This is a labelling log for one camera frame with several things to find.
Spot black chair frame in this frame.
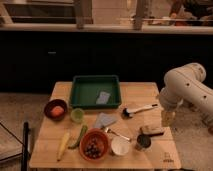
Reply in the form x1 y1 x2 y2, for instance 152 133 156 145
0 122 31 171

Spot dark grapes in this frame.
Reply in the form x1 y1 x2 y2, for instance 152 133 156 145
84 139 101 159

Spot metal spoon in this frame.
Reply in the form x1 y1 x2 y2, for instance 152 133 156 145
103 127 132 142

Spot orange fruit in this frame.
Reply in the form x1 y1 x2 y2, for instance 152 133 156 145
51 106 64 117

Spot yellow corn cob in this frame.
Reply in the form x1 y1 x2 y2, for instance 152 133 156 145
57 132 70 161

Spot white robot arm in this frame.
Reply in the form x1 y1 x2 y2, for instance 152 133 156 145
158 63 213 135

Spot grey cloth in tray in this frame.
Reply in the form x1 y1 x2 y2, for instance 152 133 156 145
96 91 110 104

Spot sponge with black handle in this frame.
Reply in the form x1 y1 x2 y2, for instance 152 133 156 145
140 125 165 137

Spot grey cloth on table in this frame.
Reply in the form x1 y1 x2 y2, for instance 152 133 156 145
93 113 117 128

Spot orange bowl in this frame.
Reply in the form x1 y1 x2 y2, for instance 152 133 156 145
79 128 110 162

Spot green cucumber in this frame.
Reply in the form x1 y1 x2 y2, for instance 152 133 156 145
68 125 88 150

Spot white cup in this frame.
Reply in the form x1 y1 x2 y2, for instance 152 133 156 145
111 137 130 156

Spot green plastic tray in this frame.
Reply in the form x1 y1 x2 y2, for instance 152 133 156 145
70 75 122 109

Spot small green cup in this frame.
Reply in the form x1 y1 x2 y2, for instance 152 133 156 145
70 108 84 123

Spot dark red bowl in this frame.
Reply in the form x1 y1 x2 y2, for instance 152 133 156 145
44 99 68 121

